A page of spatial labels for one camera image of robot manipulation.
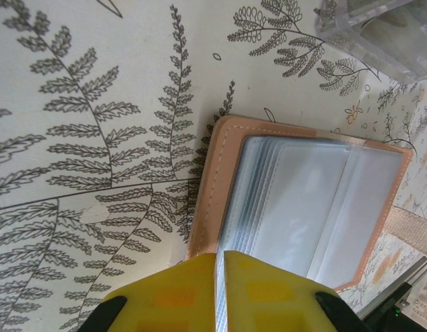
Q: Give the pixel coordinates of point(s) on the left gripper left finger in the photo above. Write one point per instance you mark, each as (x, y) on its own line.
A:
(172, 301)

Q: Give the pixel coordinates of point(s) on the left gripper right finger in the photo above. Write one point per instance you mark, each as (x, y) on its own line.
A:
(268, 304)

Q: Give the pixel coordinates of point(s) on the clear acrylic card box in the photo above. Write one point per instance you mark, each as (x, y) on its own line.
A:
(379, 58)

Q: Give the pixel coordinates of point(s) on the floral patterned table cover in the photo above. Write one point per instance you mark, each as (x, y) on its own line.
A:
(96, 138)

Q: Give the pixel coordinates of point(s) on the wide aluminium base rail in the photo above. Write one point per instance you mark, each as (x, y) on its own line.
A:
(410, 276)

